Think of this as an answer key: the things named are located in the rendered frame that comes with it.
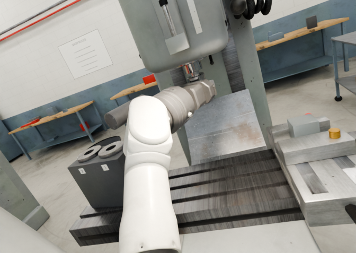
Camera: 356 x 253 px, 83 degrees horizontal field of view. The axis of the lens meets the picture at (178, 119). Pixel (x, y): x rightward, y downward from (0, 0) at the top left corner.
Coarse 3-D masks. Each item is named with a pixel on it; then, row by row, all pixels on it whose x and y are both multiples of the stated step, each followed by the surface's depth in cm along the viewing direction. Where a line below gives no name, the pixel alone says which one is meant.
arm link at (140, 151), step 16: (144, 96) 35; (128, 112) 34; (144, 112) 32; (160, 112) 33; (128, 128) 30; (144, 128) 30; (160, 128) 31; (128, 144) 28; (144, 144) 28; (160, 144) 29; (128, 160) 28; (144, 160) 28; (160, 160) 29
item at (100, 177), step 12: (120, 144) 67; (84, 156) 68; (96, 156) 68; (108, 156) 63; (120, 156) 62; (72, 168) 68; (84, 168) 66; (96, 168) 64; (108, 168) 63; (120, 168) 61; (84, 180) 69; (96, 180) 67; (108, 180) 65; (120, 180) 64; (84, 192) 71; (96, 192) 69; (108, 192) 68; (120, 192) 66; (96, 204) 72; (108, 204) 70; (120, 204) 69
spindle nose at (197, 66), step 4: (192, 64) 50; (196, 64) 50; (200, 64) 51; (184, 68) 51; (188, 68) 50; (192, 68) 50; (196, 68) 50; (200, 68) 51; (188, 72) 51; (192, 72) 50
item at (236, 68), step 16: (224, 0) 77; (240, 32) 81; (224, 48) 83; (240, 48) 83; (208, 64) 87; (224, 64) 86; (240, 64) 85; (256, 64) 84; (160, 80) 93; (176, 80) 91; (208, 80) 90; (224, 80) 89; (240, 80) 87; (256, 80) 87; (256, 96) 89; (256, 112) 92
